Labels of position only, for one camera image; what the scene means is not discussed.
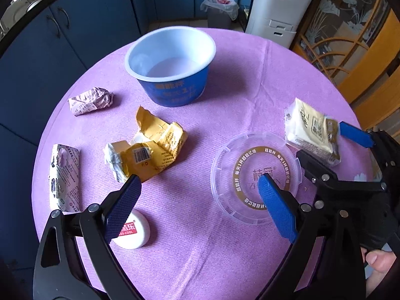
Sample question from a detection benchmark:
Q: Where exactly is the grey trash bin with bag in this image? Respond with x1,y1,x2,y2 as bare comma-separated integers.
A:
200,0,239,29

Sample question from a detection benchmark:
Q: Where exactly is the beige tissue pack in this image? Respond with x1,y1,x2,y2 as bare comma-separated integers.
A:
284,98,341,166

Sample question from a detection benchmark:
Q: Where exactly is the white drawer cabinet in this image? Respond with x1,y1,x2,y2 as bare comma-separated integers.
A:
245,0,312,48

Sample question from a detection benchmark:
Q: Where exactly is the blue paper bowl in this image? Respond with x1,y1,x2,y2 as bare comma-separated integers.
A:
124,26,216,107

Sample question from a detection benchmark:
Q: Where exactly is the pink wrapper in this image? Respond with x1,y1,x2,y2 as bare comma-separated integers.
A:
68,87,114,117

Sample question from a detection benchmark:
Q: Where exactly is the white plastic jar lid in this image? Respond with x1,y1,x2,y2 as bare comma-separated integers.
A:
112,209,151,250

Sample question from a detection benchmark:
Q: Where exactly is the yellow crumpled paper bag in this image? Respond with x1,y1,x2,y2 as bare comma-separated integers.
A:
104,106,188,183

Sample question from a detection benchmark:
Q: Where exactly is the person right hand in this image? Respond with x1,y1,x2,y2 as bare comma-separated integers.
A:
361,247,397,297

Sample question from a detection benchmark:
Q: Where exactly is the clear plastic round lid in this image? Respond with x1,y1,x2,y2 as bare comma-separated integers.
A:
210,133,303,226

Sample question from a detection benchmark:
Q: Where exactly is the wooden glass door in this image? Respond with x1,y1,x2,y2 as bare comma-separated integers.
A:
291,0,399,139

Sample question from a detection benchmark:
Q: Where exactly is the silver foil packet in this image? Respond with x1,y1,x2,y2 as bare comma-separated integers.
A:
49,144,81,213

